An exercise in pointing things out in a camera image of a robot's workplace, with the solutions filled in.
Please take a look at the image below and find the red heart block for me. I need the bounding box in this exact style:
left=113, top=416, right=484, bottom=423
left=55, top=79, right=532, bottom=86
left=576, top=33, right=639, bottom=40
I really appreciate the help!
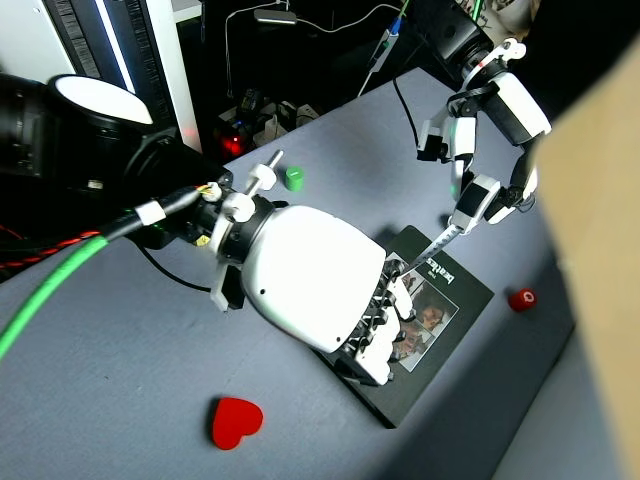
left=208, top=396, right=265, bottom=451

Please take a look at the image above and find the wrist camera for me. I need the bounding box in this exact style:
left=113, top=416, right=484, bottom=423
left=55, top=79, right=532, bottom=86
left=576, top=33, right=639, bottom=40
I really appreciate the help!
left=416, top=107, right=457, bottom=163
left=209, top=264, right=247, bottom=315

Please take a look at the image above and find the large backdrop board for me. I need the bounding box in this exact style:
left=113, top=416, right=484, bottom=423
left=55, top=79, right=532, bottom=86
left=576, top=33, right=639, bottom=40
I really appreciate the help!
left=529, top=37, right=640, bottom=480

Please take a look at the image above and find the black camera cable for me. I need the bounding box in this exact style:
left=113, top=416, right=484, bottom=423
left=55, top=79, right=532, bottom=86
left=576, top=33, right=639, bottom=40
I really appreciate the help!
left=132, top=244, right=214, bottom=294
left=391, top=77, right=422, bottom=149

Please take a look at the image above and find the thin white cable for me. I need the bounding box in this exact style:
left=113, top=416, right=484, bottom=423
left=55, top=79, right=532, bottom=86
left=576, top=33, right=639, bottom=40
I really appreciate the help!
left=223, top=0, right=401, bottom=101

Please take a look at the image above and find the silver and black tape measure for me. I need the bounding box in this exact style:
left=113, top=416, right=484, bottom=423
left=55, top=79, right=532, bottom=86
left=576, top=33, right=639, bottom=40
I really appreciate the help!
left=399, top=173, right=502, bottom=277

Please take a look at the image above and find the white robot body column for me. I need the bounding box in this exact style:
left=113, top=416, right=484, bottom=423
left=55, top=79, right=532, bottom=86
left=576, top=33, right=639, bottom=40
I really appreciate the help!
left=0, top=0, right=204, bottom=154

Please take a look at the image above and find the white power strip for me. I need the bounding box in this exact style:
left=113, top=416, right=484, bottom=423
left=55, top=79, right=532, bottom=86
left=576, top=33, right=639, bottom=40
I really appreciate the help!
left=249, top=99, right=321, bottom=146

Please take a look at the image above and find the red cylinder block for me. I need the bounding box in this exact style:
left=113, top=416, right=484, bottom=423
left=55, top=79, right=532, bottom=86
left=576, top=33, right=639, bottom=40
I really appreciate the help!
left=507, top=287, right=539, bottom=315

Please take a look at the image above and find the black Let It Be album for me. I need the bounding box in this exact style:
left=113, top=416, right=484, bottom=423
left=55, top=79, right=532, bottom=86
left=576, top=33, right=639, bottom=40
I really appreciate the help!
left=309, top=224, right=495, bottom=430

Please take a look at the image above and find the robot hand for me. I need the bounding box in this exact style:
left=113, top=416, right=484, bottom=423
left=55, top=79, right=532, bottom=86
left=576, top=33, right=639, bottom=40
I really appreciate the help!
left=240, top=203, right=417, bottom=387
left=446, top=72, right=554, bottom=226

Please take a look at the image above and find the grey table cloth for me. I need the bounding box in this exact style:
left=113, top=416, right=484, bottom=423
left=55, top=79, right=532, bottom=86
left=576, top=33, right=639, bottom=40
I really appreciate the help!
left=0, top=67, right=624, bottom=480

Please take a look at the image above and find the green cylinder block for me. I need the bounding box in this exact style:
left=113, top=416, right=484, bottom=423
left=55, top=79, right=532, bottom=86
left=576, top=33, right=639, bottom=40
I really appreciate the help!
left=283, top=165, right=306, bottom=193

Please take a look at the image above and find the white cable with blue connector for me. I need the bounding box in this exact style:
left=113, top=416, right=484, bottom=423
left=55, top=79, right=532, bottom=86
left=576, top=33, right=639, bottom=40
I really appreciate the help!
left=355, top=0, right=412, bottom=97

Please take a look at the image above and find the grey power adapter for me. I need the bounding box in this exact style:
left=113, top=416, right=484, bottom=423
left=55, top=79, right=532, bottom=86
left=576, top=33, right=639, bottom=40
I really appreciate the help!
left=253, top=7, right=300, bottom=26

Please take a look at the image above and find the black charger box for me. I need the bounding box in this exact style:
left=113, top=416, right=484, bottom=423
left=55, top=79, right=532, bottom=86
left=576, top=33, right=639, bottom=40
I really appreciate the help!
left=238, top=87, right=267, bottom=115

